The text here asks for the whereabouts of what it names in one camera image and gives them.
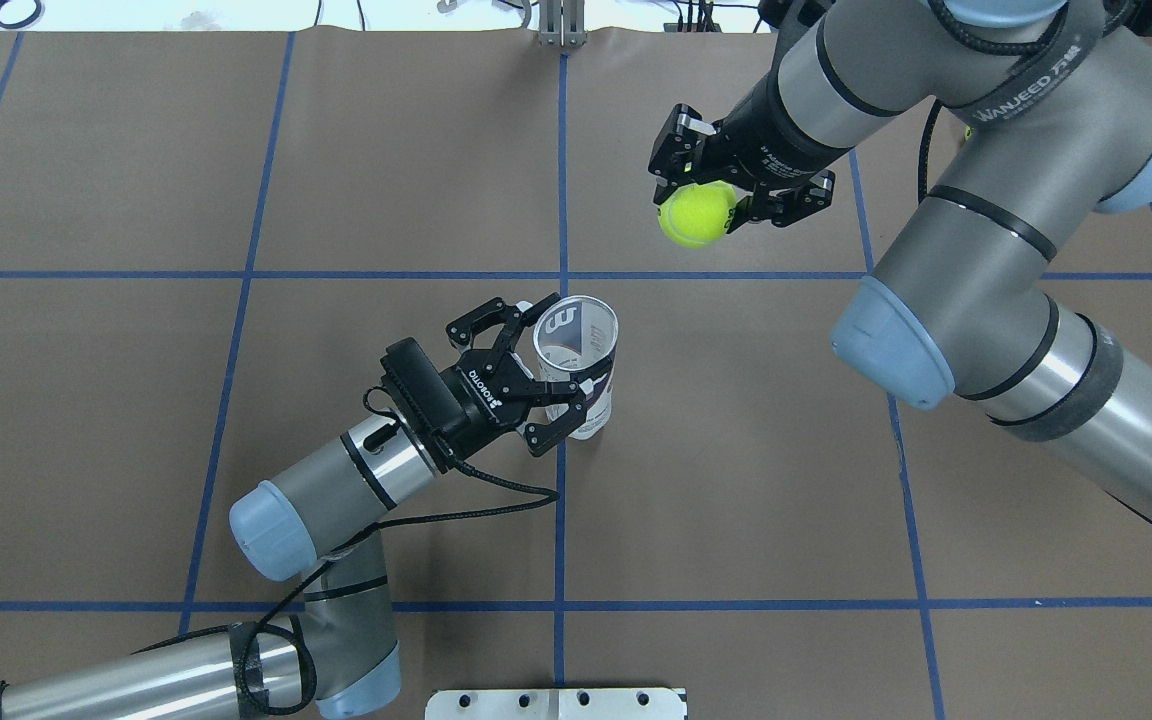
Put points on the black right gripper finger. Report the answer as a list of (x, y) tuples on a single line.
[(679, 153), (786, 207)]

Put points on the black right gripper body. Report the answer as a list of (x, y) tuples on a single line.
[(748, 140)]

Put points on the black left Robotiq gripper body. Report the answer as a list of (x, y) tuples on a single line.
[(476, 397)]

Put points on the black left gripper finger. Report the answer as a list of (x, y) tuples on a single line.
[(512, 319), (540, 438)]

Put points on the yellow tennis ball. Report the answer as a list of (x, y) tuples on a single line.
[(698, 215)]

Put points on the white blue tennis ball can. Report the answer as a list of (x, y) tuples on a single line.
[(576, 340)]

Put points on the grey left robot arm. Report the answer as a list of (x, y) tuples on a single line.
[(330, 642)]

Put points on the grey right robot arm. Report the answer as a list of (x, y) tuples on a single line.
[(1058, 97)]

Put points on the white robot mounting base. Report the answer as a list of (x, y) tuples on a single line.
[(560, 703)]

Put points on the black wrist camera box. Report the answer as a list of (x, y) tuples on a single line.
[(420, 393)]

